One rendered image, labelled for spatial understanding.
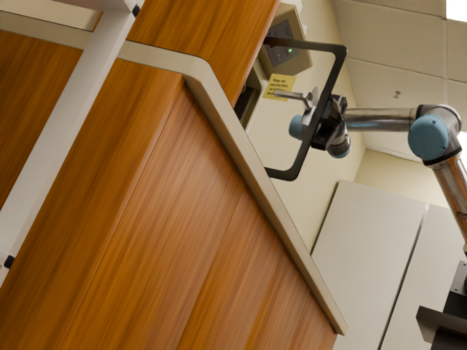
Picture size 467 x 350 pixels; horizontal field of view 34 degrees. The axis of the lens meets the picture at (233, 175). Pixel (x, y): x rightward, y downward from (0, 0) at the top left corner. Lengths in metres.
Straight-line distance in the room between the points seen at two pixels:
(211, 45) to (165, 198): 0.80
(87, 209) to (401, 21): 3.19
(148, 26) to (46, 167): 1.13
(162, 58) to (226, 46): 0.75
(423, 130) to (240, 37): 0.57
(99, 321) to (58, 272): 0.12
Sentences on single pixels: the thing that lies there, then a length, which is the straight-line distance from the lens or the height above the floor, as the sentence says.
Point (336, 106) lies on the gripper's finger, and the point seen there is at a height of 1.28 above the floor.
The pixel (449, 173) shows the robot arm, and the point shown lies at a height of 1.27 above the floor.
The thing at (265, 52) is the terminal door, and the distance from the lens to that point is 2.13.
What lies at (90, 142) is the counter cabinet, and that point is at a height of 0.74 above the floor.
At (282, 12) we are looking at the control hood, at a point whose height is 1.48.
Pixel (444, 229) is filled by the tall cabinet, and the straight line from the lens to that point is 5.16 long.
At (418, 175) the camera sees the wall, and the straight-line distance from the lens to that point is 5.79.
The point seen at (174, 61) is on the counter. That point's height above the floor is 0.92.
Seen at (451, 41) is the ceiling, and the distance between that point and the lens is 4.30.
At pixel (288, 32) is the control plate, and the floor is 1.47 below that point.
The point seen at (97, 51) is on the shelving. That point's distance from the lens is 1.18.
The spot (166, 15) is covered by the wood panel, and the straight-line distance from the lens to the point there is 2.20.
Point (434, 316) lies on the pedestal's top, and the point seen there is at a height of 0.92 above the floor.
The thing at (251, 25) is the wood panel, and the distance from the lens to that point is 2.10.
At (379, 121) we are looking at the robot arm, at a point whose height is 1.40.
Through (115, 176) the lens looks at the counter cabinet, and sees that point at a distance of 1.27.
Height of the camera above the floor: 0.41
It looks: 17 degrees up
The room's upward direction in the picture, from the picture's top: 23 degrees clockwise
